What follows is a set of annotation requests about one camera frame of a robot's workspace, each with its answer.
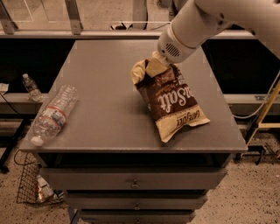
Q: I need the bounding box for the small water bottle on shelf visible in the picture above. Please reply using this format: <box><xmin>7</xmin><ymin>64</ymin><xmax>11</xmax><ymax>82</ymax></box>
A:
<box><xmin>23</xmin><ymin>73</ymin><xmax>43</xmax><ymax>102</ymax></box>

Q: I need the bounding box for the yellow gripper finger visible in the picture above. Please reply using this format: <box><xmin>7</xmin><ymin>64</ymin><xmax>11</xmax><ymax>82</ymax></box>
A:
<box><xmin>152</xmin><ymin>51</ymin><xmax>167</xmax><ymax>63</ymax></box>
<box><xmin>146</xmin><ymin>58</ymin><xmax>169</xmax><ymax>77</ymax></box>

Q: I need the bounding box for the yellow metal stand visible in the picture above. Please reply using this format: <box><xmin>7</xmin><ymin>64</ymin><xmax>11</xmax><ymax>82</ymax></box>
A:
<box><xmin>234</xmin><ymin>78</ymin><xmax>280</xmax><ymax>165</ymax></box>

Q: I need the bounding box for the metal railing frame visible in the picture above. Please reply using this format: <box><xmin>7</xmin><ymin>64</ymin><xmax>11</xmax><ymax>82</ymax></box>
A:
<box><xmin>0</xmin><ymin>0</ymin><xmax>257</xmax><ymax>40</ymax></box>

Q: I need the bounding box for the drawer with knob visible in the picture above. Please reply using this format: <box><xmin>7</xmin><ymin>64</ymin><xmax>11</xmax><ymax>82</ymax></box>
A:
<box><xmin>65</xmin><ymin>192</ymin><xmax>207</xmax><ymax>210</ymax></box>
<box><xmin>80</xmin><ymin>210</ymin><xmax>195</xmax><ymax>224</ymax></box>
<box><xmin>40</xmin><ymin>167</ymin><xmax>227</xmax><ymax>191</ymax></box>

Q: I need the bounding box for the bottom drawer with knob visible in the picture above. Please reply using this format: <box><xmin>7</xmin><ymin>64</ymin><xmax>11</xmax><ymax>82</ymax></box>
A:
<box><xmin>80</xmin><ymin>210</ymin><xmax>195</xmax><ymax>224</ymax></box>

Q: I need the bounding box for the brown chip bag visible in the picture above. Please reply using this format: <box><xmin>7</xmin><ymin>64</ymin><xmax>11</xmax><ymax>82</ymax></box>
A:
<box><xmin>130</xmin><ymin>59</ymin><xmax>210</xmax><ymax>143</ymax></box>

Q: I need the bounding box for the wire mesh basket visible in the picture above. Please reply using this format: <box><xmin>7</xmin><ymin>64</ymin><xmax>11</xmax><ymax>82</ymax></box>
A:
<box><xmin>17</xmin><ymin>153</ymin><xmax>64</xmax><ymax>207</ymax></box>

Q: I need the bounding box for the black cable on left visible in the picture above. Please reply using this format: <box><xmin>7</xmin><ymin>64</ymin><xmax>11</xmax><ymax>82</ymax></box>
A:
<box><xmin>0</xmin><ymin>93</ymin><xmax>30</xmax><ymax>174</ymax></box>

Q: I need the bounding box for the bottle in wire basket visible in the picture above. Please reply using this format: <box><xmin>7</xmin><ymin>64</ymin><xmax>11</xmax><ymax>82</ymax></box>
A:
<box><xmin>37</xmin><ymin>174</ymin><xmax>54</xmax><ymax>202</ymax></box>

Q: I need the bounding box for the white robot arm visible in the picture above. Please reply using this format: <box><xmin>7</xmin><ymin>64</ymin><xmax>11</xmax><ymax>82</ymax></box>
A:
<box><xmin>146</xmin><ymin>0</ymin><xmax>280</xmax><ymax>77</ymax></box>

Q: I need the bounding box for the top drawer with knob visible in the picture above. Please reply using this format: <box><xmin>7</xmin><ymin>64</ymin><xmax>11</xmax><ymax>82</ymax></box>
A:
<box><xmin>40</xmin><ymin>167</ymin><xmax>227</xmax><ymax>191</ymax></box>

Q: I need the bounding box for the clear plastic water bottle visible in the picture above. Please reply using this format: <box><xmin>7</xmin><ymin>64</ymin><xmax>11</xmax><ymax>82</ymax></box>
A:
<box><xmin>31</xmin><ymin>85</ymin><xmax>78</xmax><ymax>146</ymax></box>

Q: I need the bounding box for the grey drawer cabinet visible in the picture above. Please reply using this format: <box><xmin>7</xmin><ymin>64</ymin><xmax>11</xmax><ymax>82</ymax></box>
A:
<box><xmin>19</xmin><ymin>38</ymin><xmax>249</xmax><ymax>224</ymax></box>

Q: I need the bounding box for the middle drawer with knob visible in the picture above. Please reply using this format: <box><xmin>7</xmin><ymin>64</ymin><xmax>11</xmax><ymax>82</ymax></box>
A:
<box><xmin>65</xmin><ymin>192</ymin><xmax>207</xmax><ymax>210</ymax></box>

